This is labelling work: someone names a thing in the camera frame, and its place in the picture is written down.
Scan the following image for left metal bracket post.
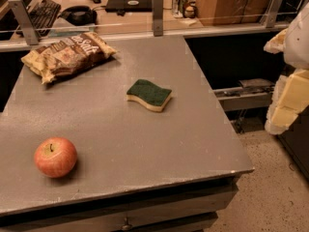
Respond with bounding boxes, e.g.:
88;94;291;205
9;0;39;45

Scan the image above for metal bracket post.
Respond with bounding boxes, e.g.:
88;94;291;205
152;0;163;37
263;0;283;28
9;0;39;45

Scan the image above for grey table drawer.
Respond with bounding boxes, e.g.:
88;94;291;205
0;174;240;232

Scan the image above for small round jar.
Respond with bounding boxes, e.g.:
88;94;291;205
183;6;195;18

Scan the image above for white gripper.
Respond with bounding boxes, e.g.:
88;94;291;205
264;3;309;135

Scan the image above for red apple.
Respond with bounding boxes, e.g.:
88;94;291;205
34;137;77;178

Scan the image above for black laptop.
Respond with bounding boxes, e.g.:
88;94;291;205
105;0;152;13

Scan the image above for black headphones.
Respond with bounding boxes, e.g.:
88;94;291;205
60;6;97;26

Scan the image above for green and yellow sponge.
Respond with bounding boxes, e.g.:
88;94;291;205
126;79;172;112

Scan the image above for black keyboard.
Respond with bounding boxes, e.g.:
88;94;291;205
28;0;61;37

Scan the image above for right metal bracket post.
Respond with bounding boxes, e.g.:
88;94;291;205
263;0;283;28

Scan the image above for grey metal shelf rail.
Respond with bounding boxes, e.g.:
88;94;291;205
213;78;274;111

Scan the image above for middle metal bracket post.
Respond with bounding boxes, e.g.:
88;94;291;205
152;0;163;37

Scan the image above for wooden cabinet box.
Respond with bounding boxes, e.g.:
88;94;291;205
196;0;270;26

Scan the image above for brown chip bag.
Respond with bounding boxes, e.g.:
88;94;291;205
21;32;116;84

